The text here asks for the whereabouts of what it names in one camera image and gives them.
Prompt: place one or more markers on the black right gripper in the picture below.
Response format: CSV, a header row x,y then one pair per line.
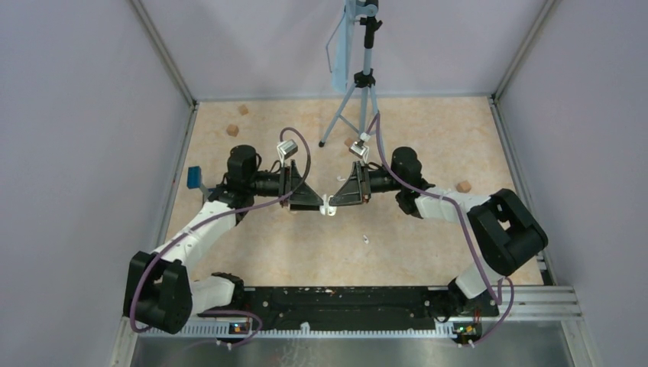
x,y
352,192

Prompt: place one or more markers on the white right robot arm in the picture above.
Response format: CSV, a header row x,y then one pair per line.
x,y
504,234

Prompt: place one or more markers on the small wooden cube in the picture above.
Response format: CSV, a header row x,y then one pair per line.
x,y
232,130
243,109

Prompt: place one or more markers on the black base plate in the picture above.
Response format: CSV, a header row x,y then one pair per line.
x,y
359,308

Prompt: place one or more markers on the light blue tripod stand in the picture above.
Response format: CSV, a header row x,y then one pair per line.
x,y
339,53

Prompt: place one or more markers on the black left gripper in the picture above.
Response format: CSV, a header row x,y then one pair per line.
x,y
304,199

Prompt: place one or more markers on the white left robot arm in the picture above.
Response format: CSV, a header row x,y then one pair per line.
x,y
159,293

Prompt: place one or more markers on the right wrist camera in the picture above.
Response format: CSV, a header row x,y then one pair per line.
x,y
360,147

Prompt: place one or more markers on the wooden cube block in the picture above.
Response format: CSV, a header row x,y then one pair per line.
x,y
463,186

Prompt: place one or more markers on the far small wooden cube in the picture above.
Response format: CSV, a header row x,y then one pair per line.
x,y
243,109

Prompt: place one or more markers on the aluminium frame rail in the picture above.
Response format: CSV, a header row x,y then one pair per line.
x,y
518,304

